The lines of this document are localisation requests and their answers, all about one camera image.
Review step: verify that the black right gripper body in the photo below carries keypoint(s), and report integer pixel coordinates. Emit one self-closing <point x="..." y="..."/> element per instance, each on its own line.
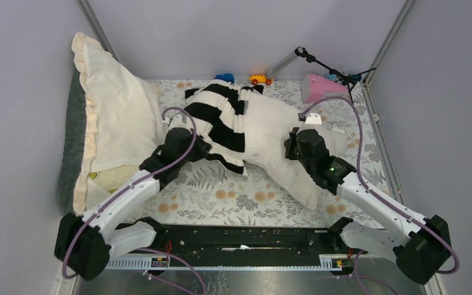
<point x="293" y="151"/>

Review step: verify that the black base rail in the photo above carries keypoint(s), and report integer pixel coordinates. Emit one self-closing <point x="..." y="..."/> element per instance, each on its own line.
<point x="238" y="246"/>

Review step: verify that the pink plastic toy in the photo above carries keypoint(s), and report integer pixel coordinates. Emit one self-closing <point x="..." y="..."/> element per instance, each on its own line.
<point x="315" y="87"/>

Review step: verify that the cream ruffled pillow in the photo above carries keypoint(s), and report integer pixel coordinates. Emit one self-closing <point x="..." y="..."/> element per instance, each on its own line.
<point x="124" y="120"/>

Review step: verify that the cream yellow-trimmed cloth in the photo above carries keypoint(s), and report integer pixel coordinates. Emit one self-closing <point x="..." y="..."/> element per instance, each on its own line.
<point x="112" y="179"/>

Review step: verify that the yellow orange toy car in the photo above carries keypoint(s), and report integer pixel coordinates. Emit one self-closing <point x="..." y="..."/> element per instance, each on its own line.
<point x="260" y="79"/>

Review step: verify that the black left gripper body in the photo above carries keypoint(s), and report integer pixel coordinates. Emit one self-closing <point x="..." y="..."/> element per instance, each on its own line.
<point x="196" y="153"/>

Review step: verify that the black white striped pillowcase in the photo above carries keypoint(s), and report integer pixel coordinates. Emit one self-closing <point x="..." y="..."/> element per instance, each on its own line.
<point x="218" y="110"/>

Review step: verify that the white pillow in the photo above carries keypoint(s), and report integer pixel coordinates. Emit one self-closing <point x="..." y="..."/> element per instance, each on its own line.
<point x="267" y="124"/>

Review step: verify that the blue toy car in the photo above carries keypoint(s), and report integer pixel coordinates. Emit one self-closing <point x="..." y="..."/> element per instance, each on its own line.
<point x="226" y="77"/>

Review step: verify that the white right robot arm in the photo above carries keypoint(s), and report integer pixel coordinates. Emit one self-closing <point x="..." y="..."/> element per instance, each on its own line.
<point x="418" y="245"/>

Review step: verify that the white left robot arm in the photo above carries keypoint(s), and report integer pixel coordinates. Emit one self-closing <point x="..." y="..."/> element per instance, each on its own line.
<point x="87" y="242"/>

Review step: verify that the floral patterned table mat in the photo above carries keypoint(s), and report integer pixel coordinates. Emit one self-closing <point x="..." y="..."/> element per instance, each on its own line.
<point x="204" y="193"/>

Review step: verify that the dark green cushion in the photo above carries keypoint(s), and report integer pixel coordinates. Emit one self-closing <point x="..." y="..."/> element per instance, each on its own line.
<point x="73" y="151"/>

